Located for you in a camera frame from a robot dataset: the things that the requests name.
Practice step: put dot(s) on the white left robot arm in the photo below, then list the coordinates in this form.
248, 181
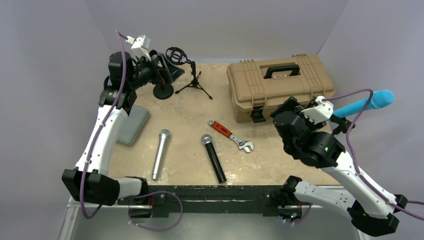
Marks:
89, 181

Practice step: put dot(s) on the tan plastic tool case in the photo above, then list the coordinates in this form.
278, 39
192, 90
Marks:
258, 87

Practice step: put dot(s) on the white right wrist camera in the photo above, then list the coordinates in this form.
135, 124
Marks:
321, 100

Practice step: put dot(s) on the blue foam covered microphone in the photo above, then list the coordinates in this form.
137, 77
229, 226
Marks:
379, 100

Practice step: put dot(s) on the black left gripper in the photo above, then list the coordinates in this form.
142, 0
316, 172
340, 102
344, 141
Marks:
173, 72

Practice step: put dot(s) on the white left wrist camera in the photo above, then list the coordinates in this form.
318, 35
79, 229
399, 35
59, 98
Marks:
140, 46

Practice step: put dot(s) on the black round base mic stand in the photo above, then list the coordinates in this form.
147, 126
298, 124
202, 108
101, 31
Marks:
163, 79

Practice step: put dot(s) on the silver mesh head microphone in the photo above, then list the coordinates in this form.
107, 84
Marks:
164, 138

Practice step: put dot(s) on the red handled adjustable wrench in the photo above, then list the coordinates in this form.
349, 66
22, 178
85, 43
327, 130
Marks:
245, 145

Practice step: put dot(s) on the black tripod shock mount stand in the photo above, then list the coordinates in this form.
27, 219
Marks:
178, 57

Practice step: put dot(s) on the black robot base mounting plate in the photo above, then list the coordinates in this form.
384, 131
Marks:
266, 200

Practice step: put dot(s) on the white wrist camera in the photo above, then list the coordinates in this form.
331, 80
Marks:
140, 46
321, 100

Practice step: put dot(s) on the black microphone with mesh head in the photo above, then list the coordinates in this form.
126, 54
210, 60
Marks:
207, 141

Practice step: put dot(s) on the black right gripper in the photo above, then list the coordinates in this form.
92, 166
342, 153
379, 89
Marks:
309, 124

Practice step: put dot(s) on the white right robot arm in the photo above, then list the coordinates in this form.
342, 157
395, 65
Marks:
370, 208

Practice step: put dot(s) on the aluminium table frame rails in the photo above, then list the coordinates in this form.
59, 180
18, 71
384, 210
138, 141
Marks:
73, 215

